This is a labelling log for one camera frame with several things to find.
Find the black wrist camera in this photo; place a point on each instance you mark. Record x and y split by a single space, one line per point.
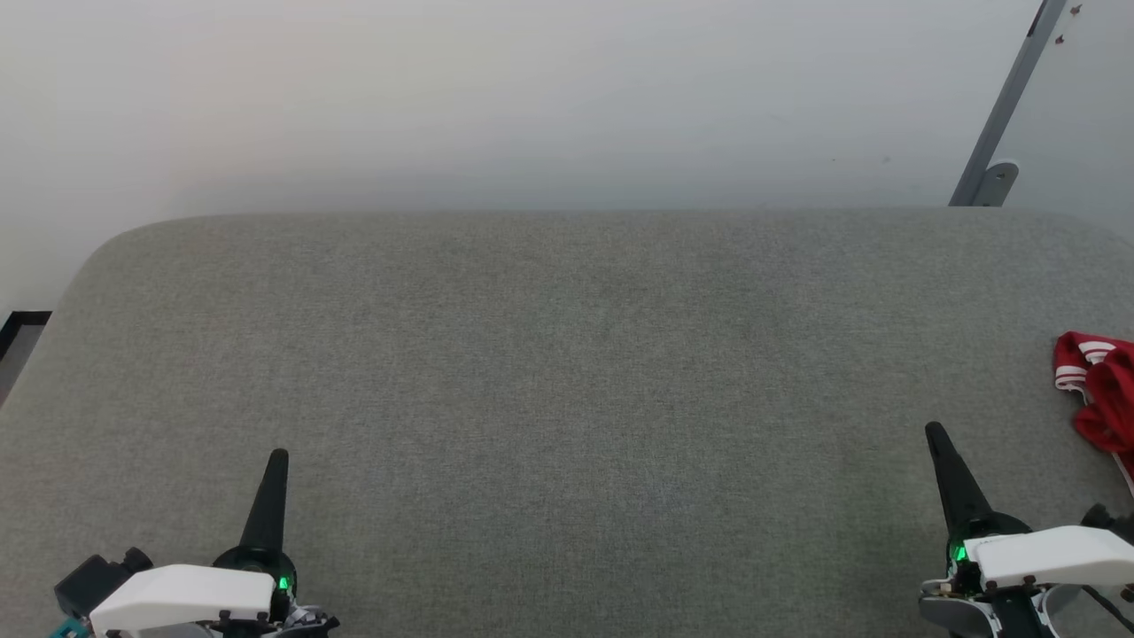
93 580
1107 521

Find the red and white shirt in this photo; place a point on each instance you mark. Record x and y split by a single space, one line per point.
1112 399

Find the grey fabric sofa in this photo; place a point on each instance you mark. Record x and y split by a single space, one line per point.
567 399

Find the grey metal bar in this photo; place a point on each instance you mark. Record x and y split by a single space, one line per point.
1005 106

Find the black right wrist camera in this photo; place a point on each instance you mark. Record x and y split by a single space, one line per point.
1107 521

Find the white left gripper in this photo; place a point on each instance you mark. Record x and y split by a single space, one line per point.
186 594

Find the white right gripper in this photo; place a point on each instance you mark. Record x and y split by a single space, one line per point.
1054 554

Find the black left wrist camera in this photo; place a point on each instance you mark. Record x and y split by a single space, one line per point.
93 580

